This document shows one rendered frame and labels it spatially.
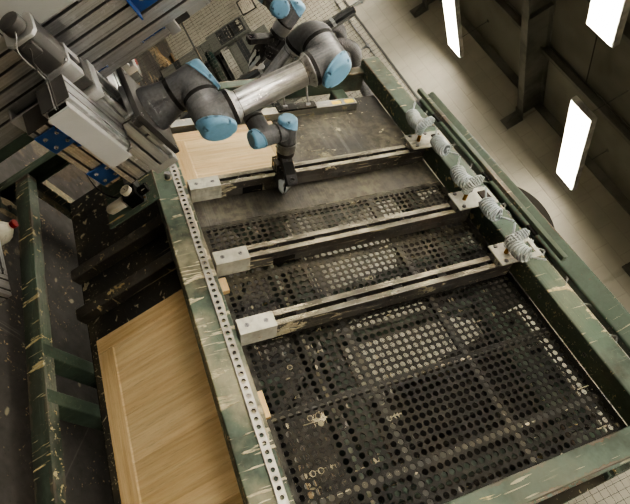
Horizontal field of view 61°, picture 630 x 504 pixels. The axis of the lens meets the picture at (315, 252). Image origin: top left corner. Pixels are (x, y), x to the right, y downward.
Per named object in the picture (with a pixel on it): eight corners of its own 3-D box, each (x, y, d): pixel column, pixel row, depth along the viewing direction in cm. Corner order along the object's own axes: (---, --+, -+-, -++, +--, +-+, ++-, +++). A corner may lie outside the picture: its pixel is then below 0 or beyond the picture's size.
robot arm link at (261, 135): (240, 131, 202) (265, 124, 207) (253, 155, 200) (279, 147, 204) (243, 118, 195) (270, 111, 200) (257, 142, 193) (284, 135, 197)
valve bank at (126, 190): (71, 131, 231) (116, 100, 228) (95, 151, 242) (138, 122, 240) (84, 211, 202) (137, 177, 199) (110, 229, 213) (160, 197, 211)
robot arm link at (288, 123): (272, 114, 200) (291, 109, 203) (270, 138, 208) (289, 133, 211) (283, 126, 196) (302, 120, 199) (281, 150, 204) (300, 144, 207)
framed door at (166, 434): (99, 342, 223) (96, 341, 221) (210, 275, 217) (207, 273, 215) (137, 577, 171) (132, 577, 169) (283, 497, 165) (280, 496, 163)
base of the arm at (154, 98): (144, 113, 165) (170, 95, 164) (130, 80, 171) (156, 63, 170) (171, 138, 178) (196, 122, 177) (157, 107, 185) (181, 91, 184)
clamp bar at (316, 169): (186, 189, 222) (182, 143, 204) (433, 147, 260) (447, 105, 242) (192, 206, 216) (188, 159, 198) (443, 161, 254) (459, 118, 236)
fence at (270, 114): (165, 128, 247) (164, 121, 244) (352, 103, 277) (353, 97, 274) (167, 135, 244) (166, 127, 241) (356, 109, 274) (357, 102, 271)
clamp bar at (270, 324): (233, 326, 181) (233, 283, 164) (517, 253, 219) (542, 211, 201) (242, 351, 176) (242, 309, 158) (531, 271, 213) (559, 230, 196)
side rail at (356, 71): (155, 108, 266) (153, 88, 258) (356, 84, 301) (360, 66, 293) (158, 115, 262) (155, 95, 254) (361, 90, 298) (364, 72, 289)
